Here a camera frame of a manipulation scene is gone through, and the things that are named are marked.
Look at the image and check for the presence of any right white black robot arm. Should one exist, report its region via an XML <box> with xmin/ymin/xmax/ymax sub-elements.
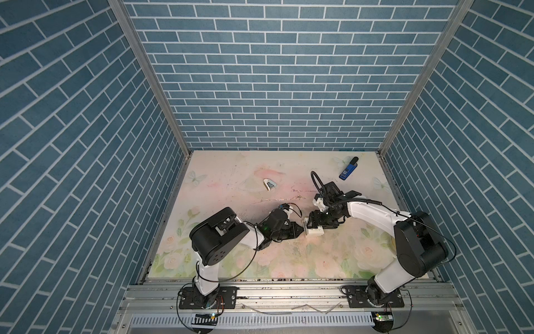
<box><xmin>305</xmin><ymin>198</ymin><xmax>449</xmax><ymax>303</ymax></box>

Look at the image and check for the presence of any aluminium front rail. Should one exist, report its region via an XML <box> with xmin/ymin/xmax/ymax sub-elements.
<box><xmin>116</xmin><ymin>279</ymin><xmax>465</xmax><ymax>328</ymax></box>

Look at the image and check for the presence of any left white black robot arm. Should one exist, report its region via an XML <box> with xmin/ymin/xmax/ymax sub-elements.
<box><xmin>189</xmin><ymin>203</ymin><xmax>304</xmax><ymax>297</ymax></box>

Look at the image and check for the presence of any blue black stapler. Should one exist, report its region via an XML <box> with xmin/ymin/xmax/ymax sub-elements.
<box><xmin>339</xmin><ymin>157</ymin><xmax>359</xmax><ymax>180</ymax></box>

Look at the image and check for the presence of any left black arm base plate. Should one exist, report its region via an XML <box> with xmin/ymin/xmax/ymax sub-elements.
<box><xmin>178</xmin><ymin>285</ymin><xmax>239</xmax><ymax>310</ymax></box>

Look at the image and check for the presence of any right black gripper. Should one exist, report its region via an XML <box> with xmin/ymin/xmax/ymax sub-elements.
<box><xmin>305</xmin><ymin>205</ymin><xmax>341</xmax><ymax>229</ymax></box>

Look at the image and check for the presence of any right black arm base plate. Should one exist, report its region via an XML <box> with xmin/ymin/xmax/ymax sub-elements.
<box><xmin>340</xmin><ymin>285</ymin><xmax>405</xmax><ymax>308</ymax></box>

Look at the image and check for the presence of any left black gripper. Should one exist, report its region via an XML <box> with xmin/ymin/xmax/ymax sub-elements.
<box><xmin>268</xmin><ymin>223</ymin><xmax>305</xmax><ymax>242</ymax></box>

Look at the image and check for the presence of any white bow gift box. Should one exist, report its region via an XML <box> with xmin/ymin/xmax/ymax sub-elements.
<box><xmin>303</xmin><ymin>218</ymin><xmax>324</xmax><ymax>237</ymax></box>

